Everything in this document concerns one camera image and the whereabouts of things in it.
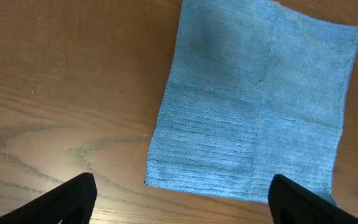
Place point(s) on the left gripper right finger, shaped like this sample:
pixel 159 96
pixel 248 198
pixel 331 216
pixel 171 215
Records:
pixel 290 203

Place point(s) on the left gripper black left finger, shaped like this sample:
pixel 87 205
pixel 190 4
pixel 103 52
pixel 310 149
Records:
pixel 71 202

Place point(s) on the blue cloth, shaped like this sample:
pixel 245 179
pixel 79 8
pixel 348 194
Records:
pixel 255 89

